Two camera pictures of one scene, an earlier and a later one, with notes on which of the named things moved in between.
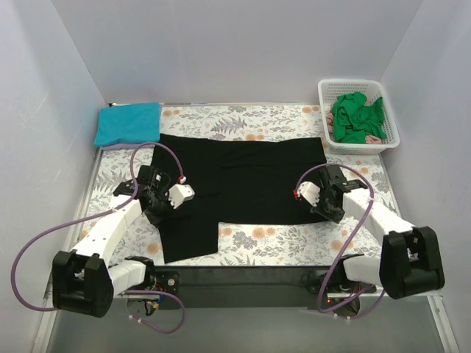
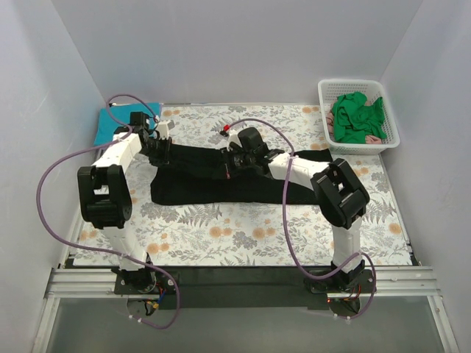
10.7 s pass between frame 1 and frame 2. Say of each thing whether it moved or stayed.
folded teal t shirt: stayed
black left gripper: moved
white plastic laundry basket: stayed
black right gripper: moved
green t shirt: stayed
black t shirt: moved
